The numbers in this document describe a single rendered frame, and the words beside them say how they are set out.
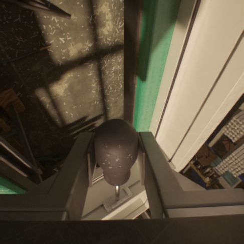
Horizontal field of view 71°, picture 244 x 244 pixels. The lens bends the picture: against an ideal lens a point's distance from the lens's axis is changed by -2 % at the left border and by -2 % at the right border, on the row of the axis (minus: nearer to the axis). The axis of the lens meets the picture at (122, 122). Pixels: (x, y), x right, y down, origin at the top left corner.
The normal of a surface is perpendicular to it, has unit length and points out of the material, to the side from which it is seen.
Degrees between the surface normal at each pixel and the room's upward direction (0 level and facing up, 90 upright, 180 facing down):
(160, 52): 0
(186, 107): 90
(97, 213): 90
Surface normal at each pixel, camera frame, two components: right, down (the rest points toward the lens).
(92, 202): 0.01, -0.58
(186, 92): -0.84, 0.43
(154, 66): 0.54, 0.69
